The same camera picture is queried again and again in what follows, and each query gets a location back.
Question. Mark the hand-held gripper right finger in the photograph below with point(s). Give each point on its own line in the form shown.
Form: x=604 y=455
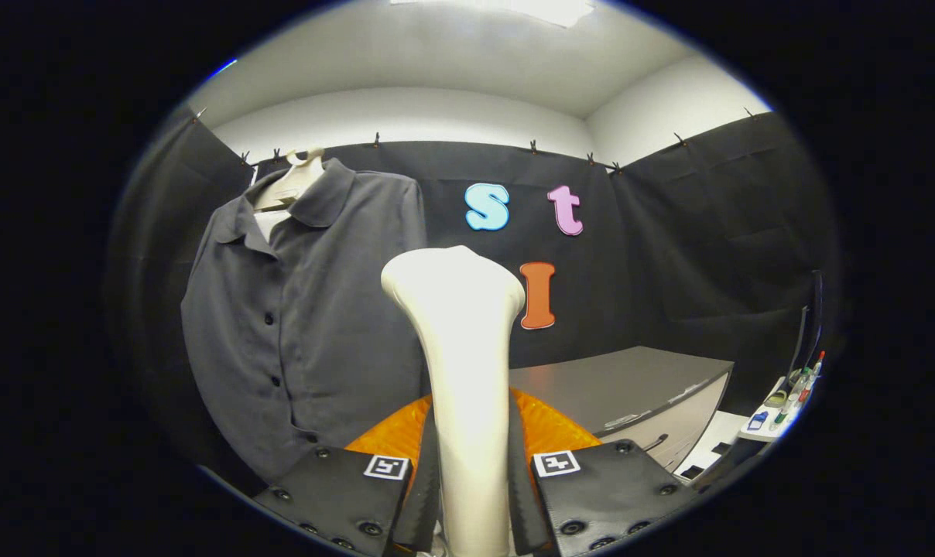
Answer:
x=523 y=503

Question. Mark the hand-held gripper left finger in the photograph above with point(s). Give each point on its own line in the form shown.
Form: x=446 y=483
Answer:
x=427 y=503

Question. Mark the white garment steamer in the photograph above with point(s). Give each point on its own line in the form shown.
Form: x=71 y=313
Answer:
x=467 y=348

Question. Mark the dark grey button shirt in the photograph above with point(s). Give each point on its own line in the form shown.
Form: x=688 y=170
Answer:
x=336 y=309

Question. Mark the cream clothes hanger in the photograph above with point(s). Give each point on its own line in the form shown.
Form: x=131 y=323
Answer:
x=289 y=186

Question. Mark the grey cabinet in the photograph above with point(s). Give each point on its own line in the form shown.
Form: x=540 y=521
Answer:
x=614 y=383

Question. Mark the white side table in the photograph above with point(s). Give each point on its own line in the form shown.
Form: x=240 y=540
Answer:
x=769 y=429

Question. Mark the black backdrop cloth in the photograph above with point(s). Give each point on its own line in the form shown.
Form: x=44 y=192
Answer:
x=669 y=255

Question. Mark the small ceiling light panel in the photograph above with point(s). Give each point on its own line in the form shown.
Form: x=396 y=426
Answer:
x=221 y=68

